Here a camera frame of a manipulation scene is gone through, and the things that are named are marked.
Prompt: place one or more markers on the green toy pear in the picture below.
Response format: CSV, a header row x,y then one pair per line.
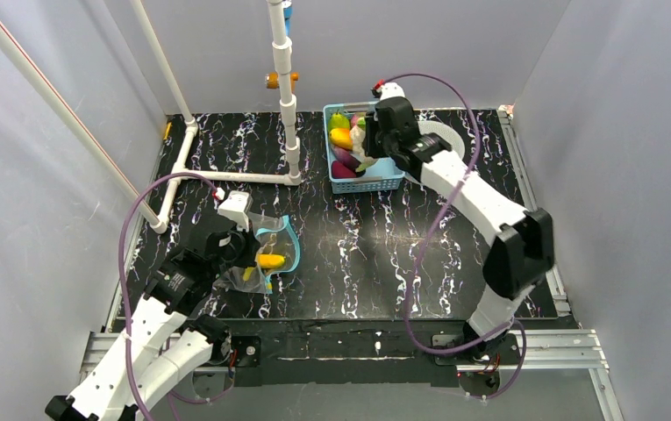
x,y
338,121

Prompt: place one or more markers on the white PVC pipe frame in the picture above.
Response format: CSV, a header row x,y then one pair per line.
x,y
282,79

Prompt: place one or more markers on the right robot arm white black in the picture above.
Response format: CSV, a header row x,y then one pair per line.
x,y
520,241

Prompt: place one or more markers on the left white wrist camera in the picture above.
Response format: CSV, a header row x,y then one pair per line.
x,y
235,208

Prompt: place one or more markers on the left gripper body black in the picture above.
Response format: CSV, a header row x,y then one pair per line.
x,y
245,247

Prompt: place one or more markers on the orange yellow toy mango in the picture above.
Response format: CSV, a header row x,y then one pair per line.
x,y
341,137

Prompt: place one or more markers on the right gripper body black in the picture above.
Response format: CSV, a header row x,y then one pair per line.
x,y
372,139

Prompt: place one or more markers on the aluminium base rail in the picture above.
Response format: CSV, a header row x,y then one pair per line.
x,y
370,357

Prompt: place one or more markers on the yellow toy banana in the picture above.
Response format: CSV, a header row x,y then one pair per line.
x,y
266,265

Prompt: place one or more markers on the dark purple toy eggplant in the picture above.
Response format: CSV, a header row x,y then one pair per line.
x,y
345,158

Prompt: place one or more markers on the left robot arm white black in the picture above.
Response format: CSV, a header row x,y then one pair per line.
x,y
135,372

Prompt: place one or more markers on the magenta toy dragon fruit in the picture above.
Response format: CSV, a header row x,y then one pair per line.
x,y
340,172

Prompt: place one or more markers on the white green toy cabbage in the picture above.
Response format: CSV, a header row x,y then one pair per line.
x,y
358,136

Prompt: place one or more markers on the blue plastic basket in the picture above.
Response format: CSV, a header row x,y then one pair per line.
x,y
382,176

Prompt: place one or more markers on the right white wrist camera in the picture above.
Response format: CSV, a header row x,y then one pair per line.
x,y
385,90

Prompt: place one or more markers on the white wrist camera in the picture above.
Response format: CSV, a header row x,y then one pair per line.
x,y
385,90
235,208

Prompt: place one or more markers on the clear zip top bag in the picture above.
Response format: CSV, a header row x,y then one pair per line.
x,y
279,252

